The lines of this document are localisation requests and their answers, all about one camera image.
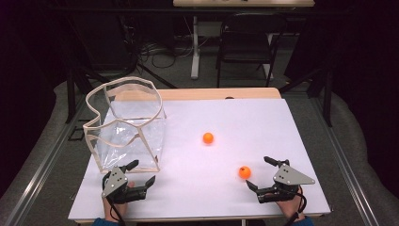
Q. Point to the black stand post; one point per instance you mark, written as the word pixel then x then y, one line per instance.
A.
pixel 71 94

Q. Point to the white background desk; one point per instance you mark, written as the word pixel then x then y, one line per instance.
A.
pixel 244 3

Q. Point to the person's right hand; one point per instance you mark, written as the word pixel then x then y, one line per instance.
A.
pixel 291 208

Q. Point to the orange ping pong ball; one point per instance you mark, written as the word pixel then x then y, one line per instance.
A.
pixel 208 138
pixel 244 172

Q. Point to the metal floor rail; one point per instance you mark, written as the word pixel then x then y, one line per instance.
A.
pixel 40 166
pixel 348 163

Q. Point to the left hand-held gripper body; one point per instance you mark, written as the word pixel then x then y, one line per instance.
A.
pixel 115 183

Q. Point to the black horizontal frame bar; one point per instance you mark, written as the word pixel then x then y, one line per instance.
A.
pixel 125 10

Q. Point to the white board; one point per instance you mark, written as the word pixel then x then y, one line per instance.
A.
pixel 204 188

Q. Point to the person's left hand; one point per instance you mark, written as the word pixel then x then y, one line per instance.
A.
pixel 114 211

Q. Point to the clear plastic bag beige trim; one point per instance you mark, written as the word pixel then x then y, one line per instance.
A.
pixel 125 150

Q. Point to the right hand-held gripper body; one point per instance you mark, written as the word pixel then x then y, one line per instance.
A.
pixel 290 177

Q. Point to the black folding chair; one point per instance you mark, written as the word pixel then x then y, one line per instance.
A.
pixel 247 37

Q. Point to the wooden table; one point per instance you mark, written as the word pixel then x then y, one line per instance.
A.
pixel 216 93

